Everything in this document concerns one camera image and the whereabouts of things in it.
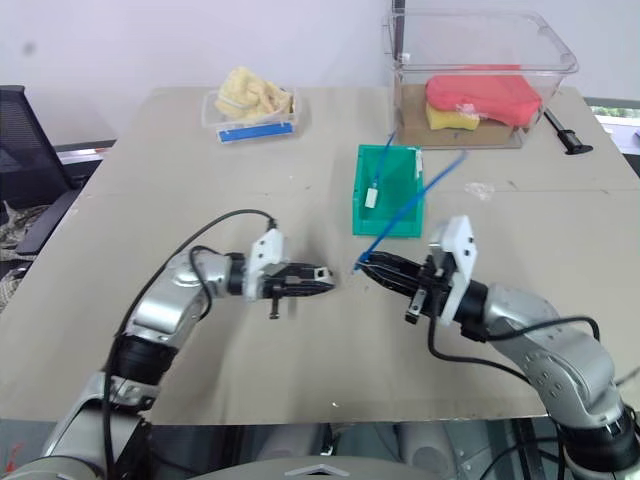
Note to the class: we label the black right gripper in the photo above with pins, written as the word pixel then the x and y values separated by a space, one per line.
pixel 430 280

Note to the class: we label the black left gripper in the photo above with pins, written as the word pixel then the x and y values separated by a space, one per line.
pixel 285 282

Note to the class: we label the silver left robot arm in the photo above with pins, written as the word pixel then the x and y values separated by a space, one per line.
pixel 165 300

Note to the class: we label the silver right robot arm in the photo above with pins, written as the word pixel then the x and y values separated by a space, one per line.
pixel 565 360

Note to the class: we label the green plastic bin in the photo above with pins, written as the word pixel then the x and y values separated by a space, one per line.
pixel 395 170

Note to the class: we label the clear plastic scrap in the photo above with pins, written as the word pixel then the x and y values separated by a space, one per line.
pixel 479 190

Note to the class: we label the blue label strip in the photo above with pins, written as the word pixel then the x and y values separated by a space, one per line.
pixel 255 132

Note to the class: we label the yellow sponge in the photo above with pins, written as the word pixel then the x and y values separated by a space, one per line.
pixel 445 119

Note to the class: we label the clear plastic wrapper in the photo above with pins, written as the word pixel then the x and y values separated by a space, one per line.
pixel 469 107

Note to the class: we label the small clear plastic box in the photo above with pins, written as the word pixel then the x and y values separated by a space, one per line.
pixel 210 117

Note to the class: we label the grey rounded robot torso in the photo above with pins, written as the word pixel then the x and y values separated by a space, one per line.
pixel 310 467

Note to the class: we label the pale yellow cloth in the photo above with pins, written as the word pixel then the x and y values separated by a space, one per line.
pixel 250 92

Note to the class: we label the black hand tool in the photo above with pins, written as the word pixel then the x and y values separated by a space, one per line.
pixel 567 135

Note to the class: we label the large clear plastic container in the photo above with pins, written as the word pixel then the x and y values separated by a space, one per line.
pixel 480 45

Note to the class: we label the patterned fabric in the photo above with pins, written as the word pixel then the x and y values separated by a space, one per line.
pixel 12 235

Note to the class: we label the black mesh office chair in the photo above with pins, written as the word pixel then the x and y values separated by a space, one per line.
pixel 25 145

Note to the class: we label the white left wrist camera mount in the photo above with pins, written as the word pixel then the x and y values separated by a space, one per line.
pixel 267 250

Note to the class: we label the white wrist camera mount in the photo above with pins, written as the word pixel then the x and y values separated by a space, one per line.
pixel 462 240
pixel 267 250

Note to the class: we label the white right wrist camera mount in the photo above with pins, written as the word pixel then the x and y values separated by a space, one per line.
pixel 462 240

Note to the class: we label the grey upright post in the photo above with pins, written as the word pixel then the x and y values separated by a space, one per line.
pixel 398 27

